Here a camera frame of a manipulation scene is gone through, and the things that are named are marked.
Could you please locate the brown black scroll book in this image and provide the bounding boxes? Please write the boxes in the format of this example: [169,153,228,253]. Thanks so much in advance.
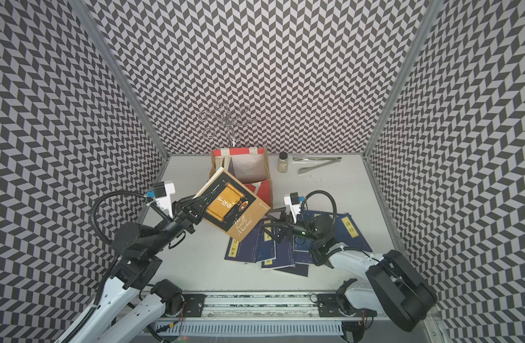
[194,167,271,242]

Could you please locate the dark blue bottom book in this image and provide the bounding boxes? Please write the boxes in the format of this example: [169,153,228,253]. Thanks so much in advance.
[276,264,309,277]

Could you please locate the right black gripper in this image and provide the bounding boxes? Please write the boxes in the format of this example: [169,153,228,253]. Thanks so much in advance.
[260,206,323,245]

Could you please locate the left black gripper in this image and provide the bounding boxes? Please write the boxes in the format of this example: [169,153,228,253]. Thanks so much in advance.
[146,190,212,256]

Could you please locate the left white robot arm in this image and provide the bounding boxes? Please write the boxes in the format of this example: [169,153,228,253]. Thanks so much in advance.
[58,191,214,342]

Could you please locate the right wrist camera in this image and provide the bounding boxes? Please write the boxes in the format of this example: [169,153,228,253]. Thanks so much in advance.
[284,192,305,224]

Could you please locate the metal tongs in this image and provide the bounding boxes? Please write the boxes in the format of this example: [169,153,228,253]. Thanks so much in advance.
[293,157,343,174]

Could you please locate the red burlap canvas bag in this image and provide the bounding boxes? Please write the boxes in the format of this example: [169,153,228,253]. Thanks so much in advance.
[210,147,273,207]

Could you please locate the blue book map cover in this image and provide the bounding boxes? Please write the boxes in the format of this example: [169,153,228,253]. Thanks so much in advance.
[261,240,295,270]

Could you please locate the small glass jar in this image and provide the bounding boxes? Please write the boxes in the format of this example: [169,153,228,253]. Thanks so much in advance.
[278,151,288,173]

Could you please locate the blue book sideways yellow label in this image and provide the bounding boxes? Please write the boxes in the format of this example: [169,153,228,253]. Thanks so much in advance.
[225,223,260,263]

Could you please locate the blue book far right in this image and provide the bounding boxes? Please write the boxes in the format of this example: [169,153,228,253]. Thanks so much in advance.
[295,210,373,252]

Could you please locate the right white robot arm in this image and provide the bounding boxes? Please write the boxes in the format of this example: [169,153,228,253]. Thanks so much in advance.
[261,190,438,332]

